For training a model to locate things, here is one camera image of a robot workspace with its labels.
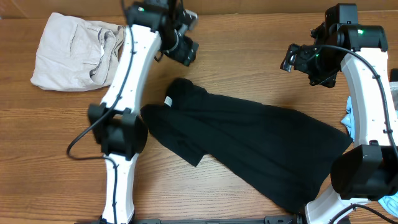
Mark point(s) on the light blue crumpled garment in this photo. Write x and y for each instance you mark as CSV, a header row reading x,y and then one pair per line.
x,y
388,203

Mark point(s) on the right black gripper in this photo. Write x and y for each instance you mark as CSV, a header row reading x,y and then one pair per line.
x,y
328,78

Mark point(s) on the black t-shirt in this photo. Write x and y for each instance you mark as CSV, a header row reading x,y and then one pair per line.
x,y
283,153

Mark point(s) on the black cloth at table edge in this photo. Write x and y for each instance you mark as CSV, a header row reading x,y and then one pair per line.
x,y
394,75

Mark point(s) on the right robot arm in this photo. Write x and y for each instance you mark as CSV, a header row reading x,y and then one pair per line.
x,y
368,172

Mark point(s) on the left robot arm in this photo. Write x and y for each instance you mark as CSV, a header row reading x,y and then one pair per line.
x,y
154,29

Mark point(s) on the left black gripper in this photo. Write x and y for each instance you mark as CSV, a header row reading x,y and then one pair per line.
x,y
186,53

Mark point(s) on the grey garment with white band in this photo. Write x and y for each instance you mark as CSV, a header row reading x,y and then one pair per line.
x,y
394,93

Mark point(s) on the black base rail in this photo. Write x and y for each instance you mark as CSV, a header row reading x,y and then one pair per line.
x,y
280,219

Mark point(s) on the beige folded shorts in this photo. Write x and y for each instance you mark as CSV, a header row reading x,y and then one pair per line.
x,y
77,55

